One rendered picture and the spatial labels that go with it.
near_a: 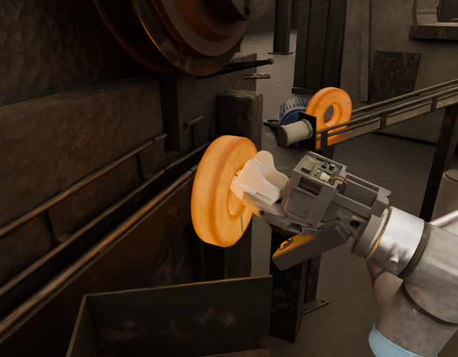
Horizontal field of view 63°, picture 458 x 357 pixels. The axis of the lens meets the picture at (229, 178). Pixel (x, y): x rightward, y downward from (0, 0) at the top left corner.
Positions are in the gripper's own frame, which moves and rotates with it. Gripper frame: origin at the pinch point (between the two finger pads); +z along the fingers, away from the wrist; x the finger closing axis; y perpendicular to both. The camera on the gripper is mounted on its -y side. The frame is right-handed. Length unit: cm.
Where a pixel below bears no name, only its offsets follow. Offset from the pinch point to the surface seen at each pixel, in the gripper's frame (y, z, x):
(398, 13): 14, 3, -288
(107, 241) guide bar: -11.2, 11.2, 11.0
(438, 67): -11, -39, -280
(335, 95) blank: -1, -2, -67
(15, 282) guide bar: -14.6, 16.7, 21.3
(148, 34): 14.3, 18.1, -2.5
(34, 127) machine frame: 1.1, 24.5, 11.2
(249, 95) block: -1.9, 14.4, -40.8
